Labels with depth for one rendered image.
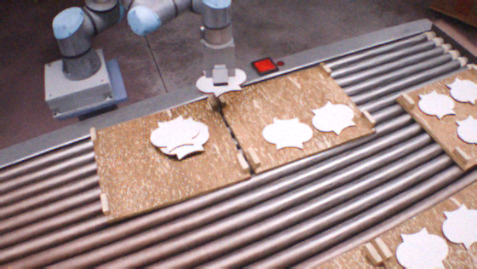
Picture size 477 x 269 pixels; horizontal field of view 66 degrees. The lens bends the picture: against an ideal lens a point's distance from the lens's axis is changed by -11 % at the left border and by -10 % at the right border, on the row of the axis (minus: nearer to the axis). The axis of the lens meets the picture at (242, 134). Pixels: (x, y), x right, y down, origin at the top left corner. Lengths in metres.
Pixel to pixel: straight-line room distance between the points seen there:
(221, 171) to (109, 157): 0.34
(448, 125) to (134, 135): 1.01
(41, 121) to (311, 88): 2.08
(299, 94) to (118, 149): 0.61
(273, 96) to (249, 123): 0.15
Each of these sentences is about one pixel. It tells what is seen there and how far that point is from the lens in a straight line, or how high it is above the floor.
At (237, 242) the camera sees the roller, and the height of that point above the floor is 0.92.
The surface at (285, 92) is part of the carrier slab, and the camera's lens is 1.36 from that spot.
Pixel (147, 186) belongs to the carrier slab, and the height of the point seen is 0.94.
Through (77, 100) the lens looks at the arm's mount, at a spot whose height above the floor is 0.92.
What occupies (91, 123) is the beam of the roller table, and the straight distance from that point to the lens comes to 1.40.
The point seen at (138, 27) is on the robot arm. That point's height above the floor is 1.32.
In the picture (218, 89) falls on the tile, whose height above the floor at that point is 1.07.
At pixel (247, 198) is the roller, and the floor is 0.92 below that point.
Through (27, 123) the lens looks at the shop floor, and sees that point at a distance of 3.03.
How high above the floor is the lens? 1.83
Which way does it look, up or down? 47 degrees down
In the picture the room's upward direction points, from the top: 2 degrees counter-clockwise
